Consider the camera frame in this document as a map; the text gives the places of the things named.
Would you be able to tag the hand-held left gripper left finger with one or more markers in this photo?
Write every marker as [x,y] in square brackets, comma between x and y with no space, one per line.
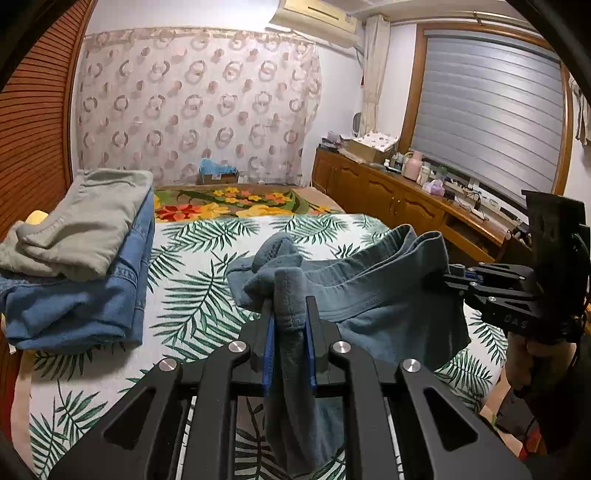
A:
[268,355]

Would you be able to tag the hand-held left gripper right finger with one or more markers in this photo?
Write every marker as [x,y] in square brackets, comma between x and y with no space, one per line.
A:
[311,355]

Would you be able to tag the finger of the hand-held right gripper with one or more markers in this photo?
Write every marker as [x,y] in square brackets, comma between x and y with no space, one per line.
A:
[508,272]
[475,288]

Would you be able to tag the teal pants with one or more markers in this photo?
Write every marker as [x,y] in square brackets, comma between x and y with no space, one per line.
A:
[369,295]

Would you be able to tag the person's right forearm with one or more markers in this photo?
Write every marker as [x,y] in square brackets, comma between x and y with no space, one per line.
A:
[563,392]

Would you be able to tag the folded grey-green pants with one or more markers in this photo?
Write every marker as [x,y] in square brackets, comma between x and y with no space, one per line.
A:
[83,221]

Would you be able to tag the person's right hand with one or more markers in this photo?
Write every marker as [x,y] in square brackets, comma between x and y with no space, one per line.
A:
[521,364]

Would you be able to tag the dark chair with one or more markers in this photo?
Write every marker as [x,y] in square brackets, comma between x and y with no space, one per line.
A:
[517,251]

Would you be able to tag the leaf print bed sheet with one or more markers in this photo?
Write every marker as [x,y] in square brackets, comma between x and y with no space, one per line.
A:
[194,295]

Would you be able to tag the purple tissue pack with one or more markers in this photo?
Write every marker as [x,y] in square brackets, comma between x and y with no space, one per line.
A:
[434,189]

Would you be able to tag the white cup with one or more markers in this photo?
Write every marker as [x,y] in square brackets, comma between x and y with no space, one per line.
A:
[425,175]

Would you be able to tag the pink thermos jug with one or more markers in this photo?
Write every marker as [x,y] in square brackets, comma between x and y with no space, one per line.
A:
[412,166]

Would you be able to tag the wooden sideboard cabinet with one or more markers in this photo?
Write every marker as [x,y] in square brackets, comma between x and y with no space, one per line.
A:
[369,189]

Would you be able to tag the white hanging cloth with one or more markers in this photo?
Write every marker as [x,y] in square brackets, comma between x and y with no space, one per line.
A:
[582,110]

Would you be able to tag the grey window blind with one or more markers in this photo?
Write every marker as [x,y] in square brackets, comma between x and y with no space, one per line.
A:
[485,106]

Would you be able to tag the cardboard box with spotted cloth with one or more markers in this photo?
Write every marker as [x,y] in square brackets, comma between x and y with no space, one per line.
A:
[371,147]

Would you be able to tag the folded blue jeans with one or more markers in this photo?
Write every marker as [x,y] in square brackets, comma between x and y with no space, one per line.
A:
[92,314]

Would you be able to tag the box with blue plastic bags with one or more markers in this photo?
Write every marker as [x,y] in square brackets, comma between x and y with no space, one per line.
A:
[217,170]

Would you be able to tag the round white fan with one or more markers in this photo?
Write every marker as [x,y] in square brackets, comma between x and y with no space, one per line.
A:
[358,123]

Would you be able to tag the cream drape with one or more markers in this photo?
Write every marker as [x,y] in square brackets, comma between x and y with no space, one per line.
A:
[375,78]

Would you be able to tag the white air conditioner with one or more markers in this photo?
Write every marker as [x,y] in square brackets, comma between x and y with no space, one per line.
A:
[318,18]

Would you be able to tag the wooden louvred door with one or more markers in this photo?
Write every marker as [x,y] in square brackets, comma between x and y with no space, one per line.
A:
[32,115]

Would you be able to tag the wooden window frame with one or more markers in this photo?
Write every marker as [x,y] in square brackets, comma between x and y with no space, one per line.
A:
[415,92]

